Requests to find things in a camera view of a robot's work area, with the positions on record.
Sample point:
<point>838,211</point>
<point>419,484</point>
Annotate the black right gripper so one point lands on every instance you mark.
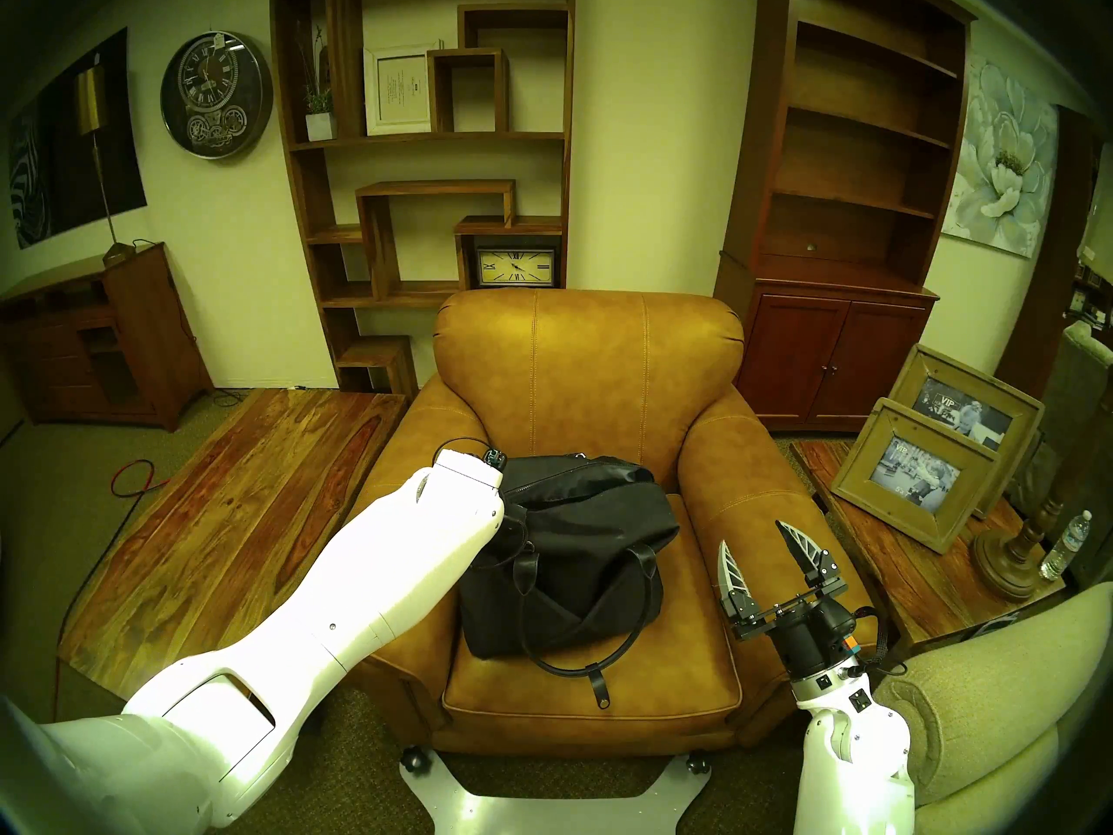
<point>804,637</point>

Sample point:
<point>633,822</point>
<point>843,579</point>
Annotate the black zipper handbag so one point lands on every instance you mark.
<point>591,564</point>

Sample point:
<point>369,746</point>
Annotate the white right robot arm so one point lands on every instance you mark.
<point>856,755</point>

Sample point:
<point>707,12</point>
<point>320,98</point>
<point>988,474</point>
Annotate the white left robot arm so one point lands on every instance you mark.
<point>348,598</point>

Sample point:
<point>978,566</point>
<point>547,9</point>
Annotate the open wooden shelf unit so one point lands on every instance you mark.
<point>380,242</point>

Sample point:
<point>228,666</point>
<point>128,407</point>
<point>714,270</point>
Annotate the wooden side table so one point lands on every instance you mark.
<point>922,581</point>

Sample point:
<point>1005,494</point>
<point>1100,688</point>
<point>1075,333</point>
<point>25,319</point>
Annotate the black levelling knob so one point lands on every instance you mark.
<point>414,760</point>
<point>696,764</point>

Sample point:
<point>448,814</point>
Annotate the turned wooden lamp base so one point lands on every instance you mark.
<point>1004,564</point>

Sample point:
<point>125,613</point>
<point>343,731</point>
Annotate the dark wooden bookcase cabinet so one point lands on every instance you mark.
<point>826,355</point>

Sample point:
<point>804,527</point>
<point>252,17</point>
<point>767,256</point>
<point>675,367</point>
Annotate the beige upholstered chair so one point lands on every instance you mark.
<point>1000,694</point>

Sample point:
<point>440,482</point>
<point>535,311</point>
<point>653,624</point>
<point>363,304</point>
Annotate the tan leather armchair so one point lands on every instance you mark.
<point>591,364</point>

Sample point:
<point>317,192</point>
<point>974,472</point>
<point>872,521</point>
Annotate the clear water bottle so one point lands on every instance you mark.
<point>1063,551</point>

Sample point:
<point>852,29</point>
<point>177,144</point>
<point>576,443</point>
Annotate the grey wingback chair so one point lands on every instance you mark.
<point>1069,390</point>

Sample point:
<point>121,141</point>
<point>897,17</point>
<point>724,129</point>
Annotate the rectangular mantel clock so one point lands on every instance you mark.
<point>516,268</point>

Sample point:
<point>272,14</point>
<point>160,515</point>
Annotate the pale flower painting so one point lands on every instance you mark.
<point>1000,163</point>

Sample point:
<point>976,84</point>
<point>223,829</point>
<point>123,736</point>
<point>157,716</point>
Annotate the wooden plank coffee table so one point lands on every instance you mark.
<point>217,494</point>

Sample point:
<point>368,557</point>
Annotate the white framed certificate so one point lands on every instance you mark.
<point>396,90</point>

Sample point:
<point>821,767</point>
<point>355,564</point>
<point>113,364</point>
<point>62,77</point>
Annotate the small potted plant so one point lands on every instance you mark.
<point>320,124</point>

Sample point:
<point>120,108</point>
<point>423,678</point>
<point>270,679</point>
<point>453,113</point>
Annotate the reddish wooden sideboard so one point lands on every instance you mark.
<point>148,337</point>

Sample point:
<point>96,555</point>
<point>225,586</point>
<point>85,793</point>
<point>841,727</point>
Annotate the black zebra canvas picture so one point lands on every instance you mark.
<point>52,172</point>

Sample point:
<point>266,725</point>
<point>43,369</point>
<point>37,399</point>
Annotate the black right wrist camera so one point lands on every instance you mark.
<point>842,635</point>

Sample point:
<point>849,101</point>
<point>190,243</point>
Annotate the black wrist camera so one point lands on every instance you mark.
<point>842,635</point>
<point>496,457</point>

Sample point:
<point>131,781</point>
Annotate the small rustic photo frame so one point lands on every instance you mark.
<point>917,475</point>

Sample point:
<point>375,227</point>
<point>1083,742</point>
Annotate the large rustic photo frame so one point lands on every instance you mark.
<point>961,411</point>

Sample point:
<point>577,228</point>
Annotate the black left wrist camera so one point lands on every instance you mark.
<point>496,457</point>

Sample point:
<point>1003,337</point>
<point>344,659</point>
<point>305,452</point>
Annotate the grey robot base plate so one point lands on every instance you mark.
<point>556,811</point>

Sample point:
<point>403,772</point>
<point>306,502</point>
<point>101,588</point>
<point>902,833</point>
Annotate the round black wall clock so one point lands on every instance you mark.
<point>216,94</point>

